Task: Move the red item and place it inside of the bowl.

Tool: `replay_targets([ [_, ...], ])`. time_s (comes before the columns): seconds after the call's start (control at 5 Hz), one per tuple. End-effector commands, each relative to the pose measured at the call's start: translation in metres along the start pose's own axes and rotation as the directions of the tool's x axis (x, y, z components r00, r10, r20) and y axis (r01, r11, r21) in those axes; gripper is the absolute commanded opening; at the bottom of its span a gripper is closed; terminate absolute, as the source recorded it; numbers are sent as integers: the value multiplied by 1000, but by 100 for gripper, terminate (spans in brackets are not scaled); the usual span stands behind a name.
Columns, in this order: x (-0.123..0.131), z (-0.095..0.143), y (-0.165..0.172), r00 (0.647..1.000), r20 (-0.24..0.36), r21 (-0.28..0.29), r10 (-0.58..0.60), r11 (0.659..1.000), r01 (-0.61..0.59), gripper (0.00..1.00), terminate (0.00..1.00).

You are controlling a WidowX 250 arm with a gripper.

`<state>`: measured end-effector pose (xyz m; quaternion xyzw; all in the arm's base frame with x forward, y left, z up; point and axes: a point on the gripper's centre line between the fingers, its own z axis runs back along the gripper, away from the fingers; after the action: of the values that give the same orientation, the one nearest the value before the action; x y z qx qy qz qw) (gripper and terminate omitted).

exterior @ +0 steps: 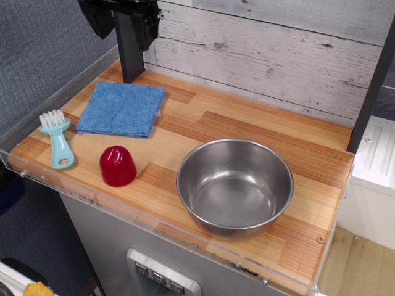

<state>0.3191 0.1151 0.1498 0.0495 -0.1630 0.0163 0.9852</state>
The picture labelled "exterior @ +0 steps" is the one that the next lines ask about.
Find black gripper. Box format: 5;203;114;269
131;9;162;52

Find red plastic cup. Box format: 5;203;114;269
99;146;137;187

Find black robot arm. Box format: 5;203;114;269
78;1;162;52

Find stainless steel bowl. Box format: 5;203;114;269
176;138;294;240

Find blue folded cloth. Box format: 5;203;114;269
75;81;165;138

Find light blue scrub brush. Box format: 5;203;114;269
39;110;75;170

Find silver control panel with buttons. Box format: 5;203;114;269
126;248;202;295

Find yellow object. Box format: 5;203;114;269
22;282;55;296

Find white cabinet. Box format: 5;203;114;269
338;116;394;249

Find dark grey left post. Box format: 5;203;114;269
114;12;145;83

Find dark grey post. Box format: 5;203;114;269
346;19;394;153
114;12;145;83

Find clear acrylic guard rail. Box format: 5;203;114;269
1;152;318;295

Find dark grey right post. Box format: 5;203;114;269
346;19;394;153

